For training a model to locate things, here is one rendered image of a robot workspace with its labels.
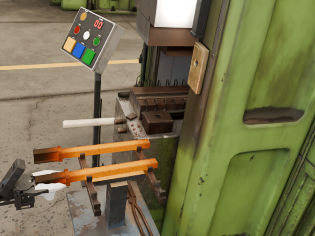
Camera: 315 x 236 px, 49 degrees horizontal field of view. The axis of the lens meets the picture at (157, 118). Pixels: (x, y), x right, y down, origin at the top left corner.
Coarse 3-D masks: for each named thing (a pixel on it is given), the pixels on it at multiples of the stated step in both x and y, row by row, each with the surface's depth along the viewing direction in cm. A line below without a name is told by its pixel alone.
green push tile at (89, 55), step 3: (87, 51) 188; (90, 51) 187; (84, 54) 189; (87, 54) 188; (90, 54) 186; (93, 54) 185; (84, 57) 189; (87, 57) 188; (90, 57) 186; (93, 57) 185; (84, 60) 188; (87, 60) 187; (90, 60) 186; (87, 63) 187; (90, 63) 186
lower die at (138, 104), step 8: (136, 88) 169; (144, 88) 170; (152, 88) 171; (160, 88) 172; (168, 88) 171; (176, 88) 172; (184, 88) 173; (160, 96) 161; (168, 96) 162; (176, 96) 163; (184, 96) 164; (136, 104) 160; (144, 104) 154; (152, 104) 155; (160, 104) 156; (168, 104) 157; (176, 104) 159; (136, 112) 160
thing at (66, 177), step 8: (144, 160) 120; (152, 160) 121; (96, 168) 114; (104, 168) 114; (112, 168) 115; (120, 168) 115; (128, 168) 116; (136, 168) 118; (144, 168) 119; (40, 176) 107; (48, 176) 107; (56, 176) 108; (64, 176) 108; (72, 176) 109; (80, 176) 110; (96, 176) 113; (104, 176) 114
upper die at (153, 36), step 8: (144, 16) 140; (136, 24) 152; (144, 24) 140; (144, 32) 141; (152, 32) 136; (160, 32) 137; (168, 32) 138; (176, 32) 139; (184, 32) 140; (144, 40) 142; (152, 40) 138; (160, 40) 139; (168, 40) 140; (176, 40) 141; (184, 40) 142; (192, 40) 143
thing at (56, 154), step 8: (104, 144) 125; (112, 144) 126; (120, 144) 127; (128, 144) 127; (136, 144) 128; (144, 144) 129; (40, 152) 116; (48, 152) 116; (56, 152) 117; (64, 152) 119; (72, 152) 119; (80, 152) 120; (88, 152) 122; (96, 152) 123; (104, 152) 124; (112, 152) 126; (40, 160) 117; (48, 160) 118; (56, 160) 119
